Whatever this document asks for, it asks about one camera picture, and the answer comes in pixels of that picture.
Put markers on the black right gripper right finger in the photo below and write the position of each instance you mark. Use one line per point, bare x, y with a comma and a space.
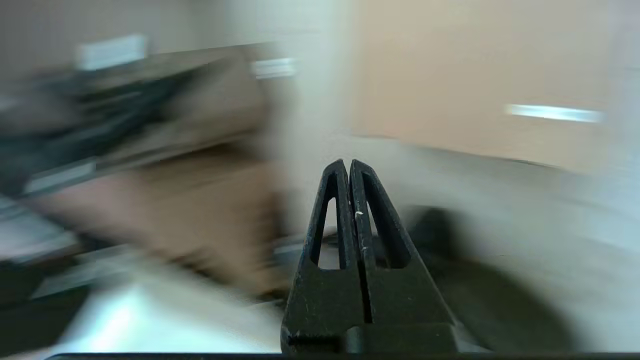
410, 305

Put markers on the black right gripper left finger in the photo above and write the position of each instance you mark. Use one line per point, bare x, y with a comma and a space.
320, 305

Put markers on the brown cardboard shoe box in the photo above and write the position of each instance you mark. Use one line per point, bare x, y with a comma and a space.
190, 215

